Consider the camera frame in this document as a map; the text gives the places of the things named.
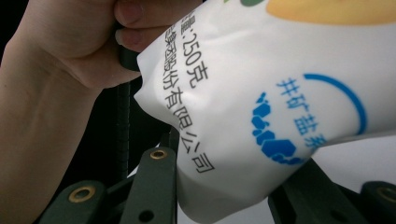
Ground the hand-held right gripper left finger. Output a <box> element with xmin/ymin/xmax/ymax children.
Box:
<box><xmin>120</xmin><ymin>147</ymin><xmax>179</xmax><ymax>224</ymax></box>

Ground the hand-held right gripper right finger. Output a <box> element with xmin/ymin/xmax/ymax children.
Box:
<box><xmin>267</xmin><ymin>158</ymin><xmax>372</xmax><ymax>224</ymax></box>

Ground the white and blue salt bag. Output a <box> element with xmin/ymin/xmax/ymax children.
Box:
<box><xmin>134</xmin><ymin>0</ymin><xmax>396</xmax><ymax>224</ymax></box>

